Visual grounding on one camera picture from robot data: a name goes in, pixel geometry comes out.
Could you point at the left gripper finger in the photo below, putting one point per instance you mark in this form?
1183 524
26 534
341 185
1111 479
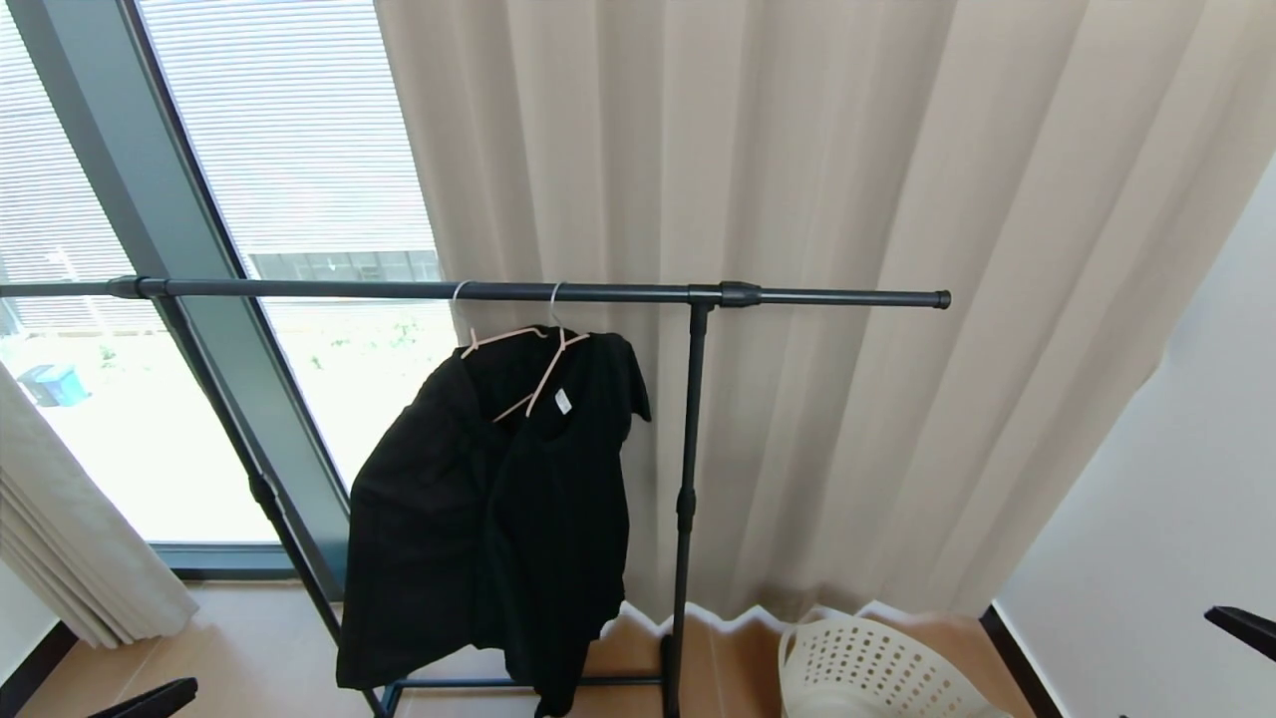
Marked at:
150 703

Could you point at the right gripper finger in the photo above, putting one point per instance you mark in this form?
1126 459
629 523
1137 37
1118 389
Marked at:
1251 633

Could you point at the black shorts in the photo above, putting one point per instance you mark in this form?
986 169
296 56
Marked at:
419 519

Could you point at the black garment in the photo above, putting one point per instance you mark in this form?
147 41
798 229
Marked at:
568 519

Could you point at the pink clothes hanger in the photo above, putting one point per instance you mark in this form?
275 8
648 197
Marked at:
546 374
498 337

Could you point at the white laundry basket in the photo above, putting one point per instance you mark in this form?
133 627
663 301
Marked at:
867 668

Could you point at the black clothes rack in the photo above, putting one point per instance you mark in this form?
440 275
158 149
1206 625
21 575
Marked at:
349 289

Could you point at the beige curtain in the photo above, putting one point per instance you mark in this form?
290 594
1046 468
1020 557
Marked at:
847 199
70 538

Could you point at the window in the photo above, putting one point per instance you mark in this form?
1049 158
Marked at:
299 120

